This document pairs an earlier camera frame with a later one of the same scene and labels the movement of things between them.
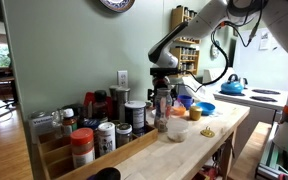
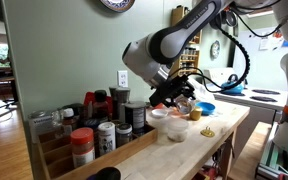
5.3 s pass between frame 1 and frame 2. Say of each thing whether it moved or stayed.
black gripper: moved
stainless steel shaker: stayed
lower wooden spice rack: stayed
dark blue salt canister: stayed
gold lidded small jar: stayed
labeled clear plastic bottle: moved
